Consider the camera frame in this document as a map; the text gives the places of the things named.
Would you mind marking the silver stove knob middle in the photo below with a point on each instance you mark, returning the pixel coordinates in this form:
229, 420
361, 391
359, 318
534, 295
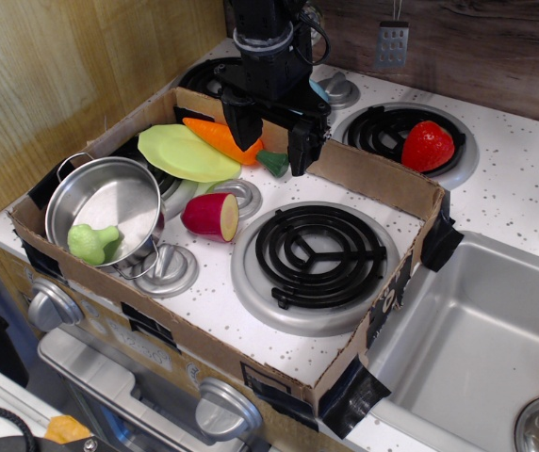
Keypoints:
248, 195

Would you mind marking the hanging metal spatula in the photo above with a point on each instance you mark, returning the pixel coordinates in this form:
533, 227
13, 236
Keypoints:
392, 41

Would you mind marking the silver stove knob front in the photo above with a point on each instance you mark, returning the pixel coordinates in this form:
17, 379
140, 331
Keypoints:
167, 272

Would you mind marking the silver stove knob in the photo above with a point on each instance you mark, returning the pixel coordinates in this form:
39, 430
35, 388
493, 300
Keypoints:
167, 272
341, 92
248, 195

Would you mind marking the silver oven knob left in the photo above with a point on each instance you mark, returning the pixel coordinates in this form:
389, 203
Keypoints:
51, 307

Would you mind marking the silver metal pot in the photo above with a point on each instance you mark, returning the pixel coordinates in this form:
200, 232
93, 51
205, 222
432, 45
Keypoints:
110, 192

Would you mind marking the orange toy carrot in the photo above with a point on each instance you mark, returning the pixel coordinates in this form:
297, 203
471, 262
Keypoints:
219, 137

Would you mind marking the light blue plastic bowl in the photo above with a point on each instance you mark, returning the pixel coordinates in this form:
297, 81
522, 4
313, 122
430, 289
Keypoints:
319, 90

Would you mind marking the silver oven knob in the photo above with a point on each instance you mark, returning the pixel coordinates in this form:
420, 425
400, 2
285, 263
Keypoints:
223, 413
51, 307

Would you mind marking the back left black burner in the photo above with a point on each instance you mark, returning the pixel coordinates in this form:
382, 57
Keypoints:
201, 77

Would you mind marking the yellow-green plastic plate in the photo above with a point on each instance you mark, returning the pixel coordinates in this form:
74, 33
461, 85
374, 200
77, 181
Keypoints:
176, 150

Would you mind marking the silver oven knob right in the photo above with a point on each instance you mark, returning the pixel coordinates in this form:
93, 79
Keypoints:
223, 413

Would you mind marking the silver stove knob back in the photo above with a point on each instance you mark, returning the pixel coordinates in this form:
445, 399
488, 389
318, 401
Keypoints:
341, 92

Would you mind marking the silver oven door handle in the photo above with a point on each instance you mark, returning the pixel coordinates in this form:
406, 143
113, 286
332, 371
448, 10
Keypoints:
134, 404

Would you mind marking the silver sink basin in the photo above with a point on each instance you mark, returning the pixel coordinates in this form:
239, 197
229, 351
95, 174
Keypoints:
460, 357

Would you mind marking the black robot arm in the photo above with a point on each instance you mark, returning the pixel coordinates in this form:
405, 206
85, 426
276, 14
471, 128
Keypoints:
270, 18

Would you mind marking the red toy strawberry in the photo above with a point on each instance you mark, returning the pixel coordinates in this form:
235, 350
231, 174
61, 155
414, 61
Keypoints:
427, 147

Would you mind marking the front right black burner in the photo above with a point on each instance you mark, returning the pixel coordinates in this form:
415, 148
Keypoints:
312, 269

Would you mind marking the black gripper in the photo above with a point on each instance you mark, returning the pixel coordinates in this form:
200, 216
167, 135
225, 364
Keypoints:
272, 84

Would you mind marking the orange object bottom left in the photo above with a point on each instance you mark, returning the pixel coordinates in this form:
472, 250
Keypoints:
65, 429

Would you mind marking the red toy radish half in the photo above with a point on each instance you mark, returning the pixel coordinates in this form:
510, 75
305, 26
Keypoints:
214, 216

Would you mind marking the green toy broccoli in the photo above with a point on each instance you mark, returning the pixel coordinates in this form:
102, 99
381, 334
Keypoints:
89, 244

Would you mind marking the back right black burner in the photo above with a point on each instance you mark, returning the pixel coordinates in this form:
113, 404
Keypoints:
383, 128

